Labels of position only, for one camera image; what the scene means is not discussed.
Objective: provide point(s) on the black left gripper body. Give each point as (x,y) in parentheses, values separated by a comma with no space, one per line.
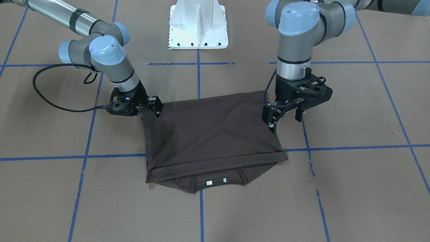
(283,89)

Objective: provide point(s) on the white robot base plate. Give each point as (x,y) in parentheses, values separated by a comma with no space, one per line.
(198,24)

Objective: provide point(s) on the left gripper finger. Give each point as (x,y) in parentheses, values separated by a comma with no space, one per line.
(299,115)
(273,112)

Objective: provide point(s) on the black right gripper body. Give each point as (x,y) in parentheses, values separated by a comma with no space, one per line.
(140,94)

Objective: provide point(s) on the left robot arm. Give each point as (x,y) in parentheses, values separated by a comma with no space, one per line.
(302,25)

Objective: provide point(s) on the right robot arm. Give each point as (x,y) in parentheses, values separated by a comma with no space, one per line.
(101,50)

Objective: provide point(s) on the dark brown t-shirt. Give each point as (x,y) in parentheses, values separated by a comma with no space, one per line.
(209,142)

